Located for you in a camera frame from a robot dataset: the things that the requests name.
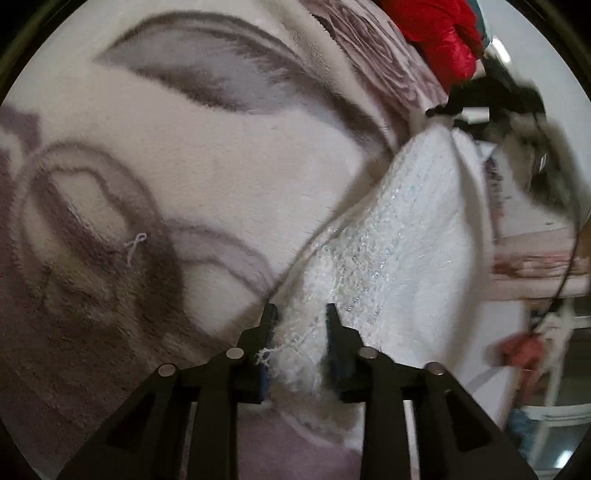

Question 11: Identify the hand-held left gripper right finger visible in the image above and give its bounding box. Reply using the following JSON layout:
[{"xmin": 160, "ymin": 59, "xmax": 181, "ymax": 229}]
[{"xmin": 325, "ymin": 302, "xmax": 539, "ymax": 480}]

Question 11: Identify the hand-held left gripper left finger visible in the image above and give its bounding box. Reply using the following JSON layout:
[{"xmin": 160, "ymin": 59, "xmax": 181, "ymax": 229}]
[{"xmin": 55, "ymin": 302, "xmax": 280, "ymax": 480}]

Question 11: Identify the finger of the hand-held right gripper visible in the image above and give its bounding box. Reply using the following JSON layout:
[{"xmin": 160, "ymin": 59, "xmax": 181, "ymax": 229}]
[{"xmin": 425, "ymin": 83, "xmax": 492, "ymax": 131}]

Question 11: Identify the white knitted jacket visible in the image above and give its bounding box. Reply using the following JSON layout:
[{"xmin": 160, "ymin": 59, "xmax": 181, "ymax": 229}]
[{"xmin": 256, "ymin": 122, "xmax": 497, "ymax": 448}]

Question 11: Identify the red jacket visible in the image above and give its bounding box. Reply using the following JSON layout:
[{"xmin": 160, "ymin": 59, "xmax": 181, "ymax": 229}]
[{"xmin": 379, "ymin": 0, "xmax": 485, "ymax": 90}]

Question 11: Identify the floral plush blanket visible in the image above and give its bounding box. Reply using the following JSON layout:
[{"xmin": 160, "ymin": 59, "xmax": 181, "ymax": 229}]
[{"xmin": 0, "ymin": 0, "xmax": 453, "ymax": 480}]

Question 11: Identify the red garment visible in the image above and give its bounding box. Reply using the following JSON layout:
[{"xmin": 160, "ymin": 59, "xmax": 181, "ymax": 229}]
[{"xmin": 501, "ymin": 332, "xmax": 548, "ymax": 372}]

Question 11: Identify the teal garment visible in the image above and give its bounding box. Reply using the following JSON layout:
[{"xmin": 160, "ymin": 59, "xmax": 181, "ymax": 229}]
[{"xmin": 508, "ymin": 408, "xmax": 535, "ymax": 455}]

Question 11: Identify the white shelf rack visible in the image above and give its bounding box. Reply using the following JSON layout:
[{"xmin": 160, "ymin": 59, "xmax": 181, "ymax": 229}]
[{"xmin": 522, "ymin": 295, "xmax": 591, "ymax": 467}]

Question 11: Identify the black cable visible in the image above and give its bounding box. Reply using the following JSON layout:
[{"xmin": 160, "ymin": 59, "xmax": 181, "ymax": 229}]
[{"xmin": 531, "ymin": 129, "xmax": 585, "ymax": 333}]

